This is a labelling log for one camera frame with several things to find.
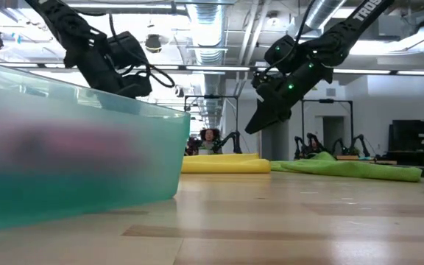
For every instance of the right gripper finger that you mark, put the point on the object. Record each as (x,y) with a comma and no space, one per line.
(265,119)

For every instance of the yellow microfiber towel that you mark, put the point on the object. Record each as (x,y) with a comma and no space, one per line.
(226,165)

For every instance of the pink microfiber towel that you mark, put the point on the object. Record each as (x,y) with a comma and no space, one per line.
(79,143)

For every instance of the green microfiber towel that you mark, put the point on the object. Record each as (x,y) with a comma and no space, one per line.
(344,169)

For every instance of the teal translucent plastic bin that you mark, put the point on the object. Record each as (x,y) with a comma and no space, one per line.
(68,206)

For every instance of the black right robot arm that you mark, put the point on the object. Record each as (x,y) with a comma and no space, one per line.
(352,25)

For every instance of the black background robot arm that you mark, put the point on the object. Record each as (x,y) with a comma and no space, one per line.
(355,143)
(191,145)
(230,141)
(311,145)

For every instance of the person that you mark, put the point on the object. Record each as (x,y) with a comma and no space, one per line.
(209,140)

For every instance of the round ceiling smoke detector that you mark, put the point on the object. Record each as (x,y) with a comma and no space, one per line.
(273,20)

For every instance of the long ceiling light bar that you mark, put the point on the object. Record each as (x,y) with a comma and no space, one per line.
(197,68)
(381,71)

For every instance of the black shelf cabinet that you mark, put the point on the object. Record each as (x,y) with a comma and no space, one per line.
(418,140)

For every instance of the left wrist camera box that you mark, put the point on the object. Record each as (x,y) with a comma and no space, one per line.
(125,49)

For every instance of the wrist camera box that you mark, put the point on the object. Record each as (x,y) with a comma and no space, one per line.
(125,49)
(282,53)

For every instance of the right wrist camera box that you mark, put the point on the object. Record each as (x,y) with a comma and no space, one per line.
(282,53)

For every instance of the smooth silver ventilation duct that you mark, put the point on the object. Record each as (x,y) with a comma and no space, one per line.
(324,11)

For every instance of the corrugated silver ventilation duct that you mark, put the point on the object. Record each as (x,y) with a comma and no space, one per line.
(206,29)

